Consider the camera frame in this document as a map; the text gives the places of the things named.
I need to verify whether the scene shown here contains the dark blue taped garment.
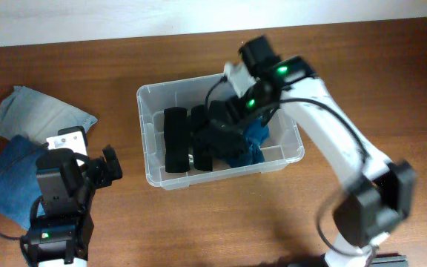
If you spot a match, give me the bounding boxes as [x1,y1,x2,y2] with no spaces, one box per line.
[224,117,270,168]

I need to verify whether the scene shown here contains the black taped garment bundle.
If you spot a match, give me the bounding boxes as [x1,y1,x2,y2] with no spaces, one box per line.
[191,100,249,159]

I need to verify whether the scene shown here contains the blue denim jeans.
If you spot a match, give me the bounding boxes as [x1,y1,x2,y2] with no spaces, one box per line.
[0,136,43,229]

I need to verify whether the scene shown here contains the light grey jeans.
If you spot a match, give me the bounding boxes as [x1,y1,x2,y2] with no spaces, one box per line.
[0,85,98,144]

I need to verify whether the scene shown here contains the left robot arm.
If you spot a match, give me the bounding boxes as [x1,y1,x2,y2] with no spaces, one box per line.
[19,145,123,266]

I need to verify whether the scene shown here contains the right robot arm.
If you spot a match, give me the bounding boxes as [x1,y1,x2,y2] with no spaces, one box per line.
[224,36,416,266]

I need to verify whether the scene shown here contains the clear plastic storage bin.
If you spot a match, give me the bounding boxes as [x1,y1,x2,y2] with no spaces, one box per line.
[136,73,305,190]

